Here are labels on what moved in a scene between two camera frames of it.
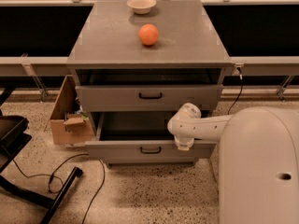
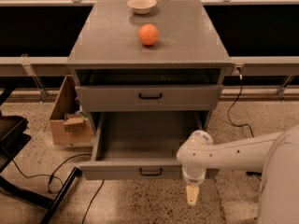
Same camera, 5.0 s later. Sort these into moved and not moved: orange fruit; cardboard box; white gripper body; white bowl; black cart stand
Moved: white gripper body
Not moved: black cart stand; cardboard box; orange fruit; white bowl
